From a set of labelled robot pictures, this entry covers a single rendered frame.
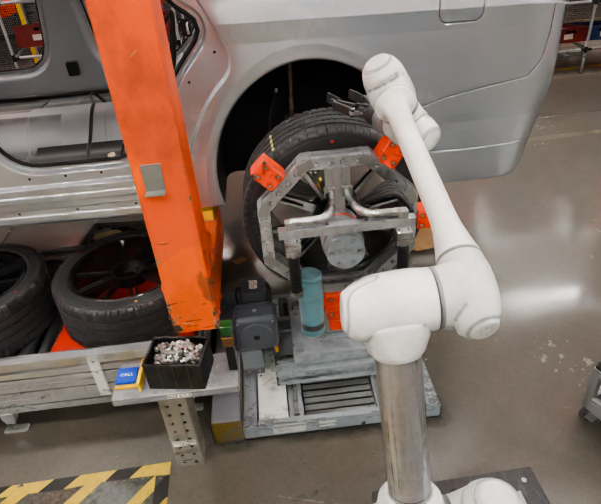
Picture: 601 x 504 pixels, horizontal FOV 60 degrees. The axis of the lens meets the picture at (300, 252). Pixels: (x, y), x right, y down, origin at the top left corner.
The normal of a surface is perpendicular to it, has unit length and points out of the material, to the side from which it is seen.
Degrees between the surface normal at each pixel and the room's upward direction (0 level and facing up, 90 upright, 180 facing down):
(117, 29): 90
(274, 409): 0
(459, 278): 20
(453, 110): 90
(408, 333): 81
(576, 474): 0
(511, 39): 90
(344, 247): 90
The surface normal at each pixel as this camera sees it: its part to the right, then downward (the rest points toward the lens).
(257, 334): 0.09, 0.54
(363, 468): -0.07, -0.83
